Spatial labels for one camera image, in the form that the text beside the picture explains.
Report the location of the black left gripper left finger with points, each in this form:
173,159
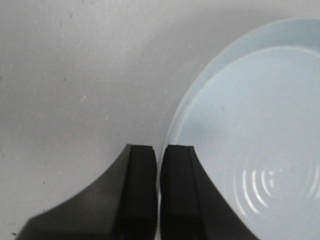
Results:
121,204

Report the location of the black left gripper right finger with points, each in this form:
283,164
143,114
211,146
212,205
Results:
191,206

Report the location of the light blue round plate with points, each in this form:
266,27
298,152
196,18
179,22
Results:
253,118

